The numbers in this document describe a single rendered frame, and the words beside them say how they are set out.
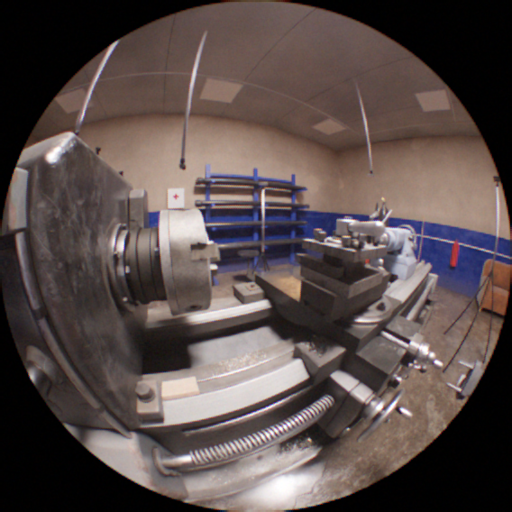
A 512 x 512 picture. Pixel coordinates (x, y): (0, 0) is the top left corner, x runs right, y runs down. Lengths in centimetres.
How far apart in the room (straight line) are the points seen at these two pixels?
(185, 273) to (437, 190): 470
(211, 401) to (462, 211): 471
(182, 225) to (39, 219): 25
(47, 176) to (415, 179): 495
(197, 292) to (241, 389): 23
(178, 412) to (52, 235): 37
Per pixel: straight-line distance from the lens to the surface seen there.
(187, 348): 71
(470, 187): 475
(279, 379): 45
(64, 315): 25
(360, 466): 133
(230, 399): 42
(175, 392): 42
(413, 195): 479
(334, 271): 40
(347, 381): 53
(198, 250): 33
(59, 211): 24
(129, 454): 43
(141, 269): 36
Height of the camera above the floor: 120
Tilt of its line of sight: 13 degrees down
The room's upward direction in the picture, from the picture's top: straight up
